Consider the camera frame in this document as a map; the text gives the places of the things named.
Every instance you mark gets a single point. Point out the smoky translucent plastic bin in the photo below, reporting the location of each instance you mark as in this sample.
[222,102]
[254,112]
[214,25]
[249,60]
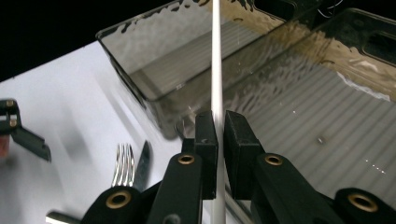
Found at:
[311,109]
[155,46]

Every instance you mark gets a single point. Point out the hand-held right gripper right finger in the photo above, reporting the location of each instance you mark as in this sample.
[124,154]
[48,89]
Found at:
[243,155]

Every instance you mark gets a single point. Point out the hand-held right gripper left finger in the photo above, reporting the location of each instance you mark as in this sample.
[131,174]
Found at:
[205,155]

